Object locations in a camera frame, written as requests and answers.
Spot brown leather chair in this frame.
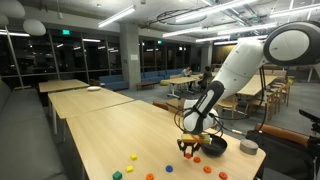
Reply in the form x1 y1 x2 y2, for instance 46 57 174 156
255 123 309 146

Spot grey cylinder container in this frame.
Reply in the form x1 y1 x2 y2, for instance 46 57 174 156
240 139 259 155

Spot grey sofa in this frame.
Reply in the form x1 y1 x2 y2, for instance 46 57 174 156
0 82 68 180

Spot orange ring table corner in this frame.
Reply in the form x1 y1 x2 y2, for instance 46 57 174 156
219 172 228 180

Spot yellow cube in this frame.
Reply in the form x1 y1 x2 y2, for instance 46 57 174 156
126 165 134 172
131 154 137 160

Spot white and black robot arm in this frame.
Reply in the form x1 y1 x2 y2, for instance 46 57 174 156
183 21 320 135

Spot seated person in dark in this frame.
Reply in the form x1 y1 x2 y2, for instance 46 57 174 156
198 66 212 89

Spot yellow cube near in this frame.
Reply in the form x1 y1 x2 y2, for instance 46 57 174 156
126 165 134 172

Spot wooden table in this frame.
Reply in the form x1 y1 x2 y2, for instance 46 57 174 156
39 79 88 93
49 88 133 119

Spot green cube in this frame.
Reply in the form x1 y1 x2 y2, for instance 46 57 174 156
112 171 122 180

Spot seated person in white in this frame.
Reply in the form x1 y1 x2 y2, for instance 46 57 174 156
181 66 192 77

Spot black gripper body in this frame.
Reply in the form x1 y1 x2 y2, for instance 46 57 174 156
177 139 201 153

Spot black bowl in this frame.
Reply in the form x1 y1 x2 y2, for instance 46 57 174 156
201 135 228 157

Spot black camera tripod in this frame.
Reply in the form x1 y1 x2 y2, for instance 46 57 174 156
299 109 320 180

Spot middle wooden table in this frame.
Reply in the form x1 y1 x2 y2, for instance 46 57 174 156
49 88 133 119

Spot white plate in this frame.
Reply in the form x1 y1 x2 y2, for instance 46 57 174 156
87 86 101 91

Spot yellow cube far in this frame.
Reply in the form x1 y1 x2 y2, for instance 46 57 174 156
131 154 137 160

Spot far wooden table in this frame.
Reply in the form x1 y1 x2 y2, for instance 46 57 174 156
39 79 88 93

